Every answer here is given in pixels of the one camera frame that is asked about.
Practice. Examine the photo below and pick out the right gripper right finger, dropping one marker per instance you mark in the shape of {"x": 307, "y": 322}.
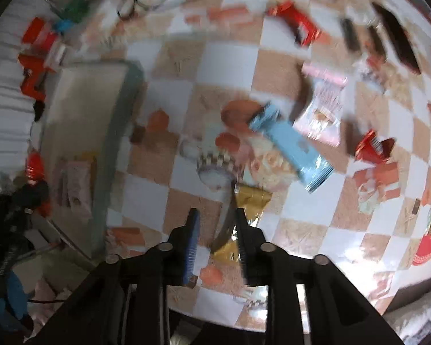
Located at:
{"x": 256, "y": 264}

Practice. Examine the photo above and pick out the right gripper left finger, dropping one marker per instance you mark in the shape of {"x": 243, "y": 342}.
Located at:
{"x": 185, "y": 245}

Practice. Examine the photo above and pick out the gold snack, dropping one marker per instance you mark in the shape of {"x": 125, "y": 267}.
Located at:
{"x": 246, "y": 207}

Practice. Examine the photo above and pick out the light blue snack bar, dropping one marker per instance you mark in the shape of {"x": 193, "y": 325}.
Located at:
{"x": 311, "y": 167}

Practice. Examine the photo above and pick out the pink crispy cranberry packet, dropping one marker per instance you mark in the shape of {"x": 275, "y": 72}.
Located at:
{"x": 321, "y": 118}

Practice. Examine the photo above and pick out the red candy wrapper snack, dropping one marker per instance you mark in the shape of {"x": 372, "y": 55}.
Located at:
{"x": 373, "y": 150}

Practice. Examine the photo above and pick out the red foil snack packet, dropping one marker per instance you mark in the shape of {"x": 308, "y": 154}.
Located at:
{"x": 305, "y": 30}

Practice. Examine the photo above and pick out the black slipper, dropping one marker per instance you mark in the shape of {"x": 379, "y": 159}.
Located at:
{"x": 38, "y": 107}

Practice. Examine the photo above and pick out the white cardboard box tray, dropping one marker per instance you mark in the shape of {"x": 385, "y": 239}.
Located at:
{"x": 84, "y": 123}

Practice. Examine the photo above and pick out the patterned checkered tablecloth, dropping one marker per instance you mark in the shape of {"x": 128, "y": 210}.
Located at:
{"x": 209, "y": 66}

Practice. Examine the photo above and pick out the red plastic bucket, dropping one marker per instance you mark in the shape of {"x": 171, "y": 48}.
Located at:
{"x": 40, "y": 35}

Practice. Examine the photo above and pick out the blue plastic bowl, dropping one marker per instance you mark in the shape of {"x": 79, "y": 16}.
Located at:
{"x": 62, "y": 26}

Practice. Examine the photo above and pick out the green plastic basket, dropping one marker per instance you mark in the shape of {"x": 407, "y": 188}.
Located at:
{"x": 76, "y": 10}

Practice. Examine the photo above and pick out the dark brown snack bar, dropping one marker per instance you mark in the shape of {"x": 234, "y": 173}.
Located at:
{"x": 398, "y": 39}

